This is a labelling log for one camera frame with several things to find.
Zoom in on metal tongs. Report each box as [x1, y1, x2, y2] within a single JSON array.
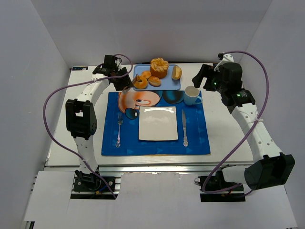
[[122, 74, 139, 94]]

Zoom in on ring donut bread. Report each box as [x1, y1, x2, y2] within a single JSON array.
[[132, 75, 148, 89]]

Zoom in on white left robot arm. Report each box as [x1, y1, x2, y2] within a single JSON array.
[[65, 54, 133, 175]]

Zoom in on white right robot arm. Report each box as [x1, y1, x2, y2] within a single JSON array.
[[192, 51, 295, 194]]

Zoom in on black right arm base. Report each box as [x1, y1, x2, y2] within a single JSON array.
[[194, 165, 246, 203]]

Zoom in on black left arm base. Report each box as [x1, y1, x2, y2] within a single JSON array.
[[71, 170, 120, 200]]

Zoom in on tall orange muffin bread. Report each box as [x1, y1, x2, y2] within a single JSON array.
[[150, 58, 169, 79]]

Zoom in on halved bread roll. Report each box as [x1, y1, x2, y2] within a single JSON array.
[[172, 65, 182, 80]]

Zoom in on small round bun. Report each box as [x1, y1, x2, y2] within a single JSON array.
[[141, 71, 152, 80]]

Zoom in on glazed round bun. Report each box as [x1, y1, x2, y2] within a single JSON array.
[[148, 76, 161, 87]]

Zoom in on silver fork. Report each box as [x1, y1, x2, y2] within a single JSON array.
[[115, 113, 123, 148]]

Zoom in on black label sticker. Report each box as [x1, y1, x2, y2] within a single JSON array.
[[71, 66, 88, 71]]

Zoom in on light blue cup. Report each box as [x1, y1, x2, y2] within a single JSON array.
[[183, 86, 203, 105]]

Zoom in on light blue tray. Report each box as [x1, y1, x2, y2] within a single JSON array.
[[133, 64, 181, 91]]

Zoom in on blue cartoon placemat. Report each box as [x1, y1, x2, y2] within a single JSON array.
[[101, 91, 211, 156]]

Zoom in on white square plate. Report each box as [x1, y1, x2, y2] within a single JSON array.
[[139, 106, 178, 141]]

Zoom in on silver knife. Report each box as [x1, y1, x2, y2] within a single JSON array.
[[182, 110, 188, 147]]

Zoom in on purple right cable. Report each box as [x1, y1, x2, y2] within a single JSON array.
[[202, 50, 267, 197]]

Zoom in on purple cable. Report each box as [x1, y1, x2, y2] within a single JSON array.
[[202, 50, 267, 197], [42, 53, 134, 199]]

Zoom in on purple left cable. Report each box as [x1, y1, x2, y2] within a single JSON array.
[[42, 53, 134, 199]]

